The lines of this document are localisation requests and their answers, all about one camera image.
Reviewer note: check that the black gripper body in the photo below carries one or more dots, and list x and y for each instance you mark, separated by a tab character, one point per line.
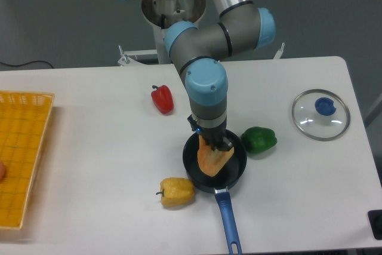
213	129

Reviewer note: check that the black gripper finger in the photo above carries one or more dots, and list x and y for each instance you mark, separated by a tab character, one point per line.
211	144
224	144

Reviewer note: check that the orange triangle bread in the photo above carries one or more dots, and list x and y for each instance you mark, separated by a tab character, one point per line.
211	162

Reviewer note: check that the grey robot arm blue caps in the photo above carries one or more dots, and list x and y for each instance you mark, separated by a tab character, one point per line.
197	53

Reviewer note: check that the green bell pepper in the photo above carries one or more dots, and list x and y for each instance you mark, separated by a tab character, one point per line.
258	139

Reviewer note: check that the yellow bell pepper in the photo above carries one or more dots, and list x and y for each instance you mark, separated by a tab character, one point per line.
175	191

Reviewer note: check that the red bell pepper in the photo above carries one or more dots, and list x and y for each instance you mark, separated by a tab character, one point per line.
162	99

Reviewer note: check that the glass lid blue knob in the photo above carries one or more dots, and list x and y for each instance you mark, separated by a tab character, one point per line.
320	115

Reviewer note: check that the black device at table edge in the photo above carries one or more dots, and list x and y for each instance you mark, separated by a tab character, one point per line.
375	219

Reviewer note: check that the yellow woven basket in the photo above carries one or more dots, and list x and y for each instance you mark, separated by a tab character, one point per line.
24	120

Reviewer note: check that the white table clamp bracket right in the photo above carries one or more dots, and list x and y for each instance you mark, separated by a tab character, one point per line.
280	51

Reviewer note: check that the white table clamp bracket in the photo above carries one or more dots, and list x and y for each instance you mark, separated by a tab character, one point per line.
280	51
137	58

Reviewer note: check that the white table clamp bracket left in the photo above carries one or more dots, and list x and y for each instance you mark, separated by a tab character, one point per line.
137	58

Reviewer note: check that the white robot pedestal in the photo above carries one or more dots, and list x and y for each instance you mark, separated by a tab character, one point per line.
161	14

